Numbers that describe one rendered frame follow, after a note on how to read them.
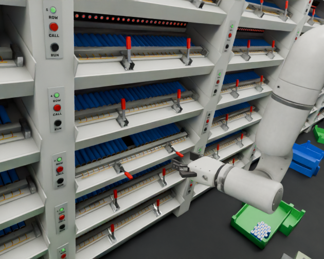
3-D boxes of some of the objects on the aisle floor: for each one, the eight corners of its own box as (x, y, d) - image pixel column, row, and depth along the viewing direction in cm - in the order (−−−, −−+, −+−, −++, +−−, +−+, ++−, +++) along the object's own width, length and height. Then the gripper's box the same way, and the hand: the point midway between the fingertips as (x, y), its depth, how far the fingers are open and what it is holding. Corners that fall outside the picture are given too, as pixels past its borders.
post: (188, 210, 149) (306, -227, 72) (177, 217, 143) (293, -253, 66) (165, 190, 161) (245, -202, 84) (154, 196, 155) (229, -222, 78)
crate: (262, 250, 132) (265, 242, 127) (230, 224, 144) (231, 217, 139) (290, 213, 146) (294, 205, 141) (259, 192, 158) (261, 184, 153)
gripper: (241, 157, 79) (198, 142, 91) (208, 176, 67) (163, 156, 79) (239, 179, 81) (197, 161, 93) (206, 200, 70) (163, 177, 82)
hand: (183, 160), depth 85 cm, fingers open, 8 cm apart
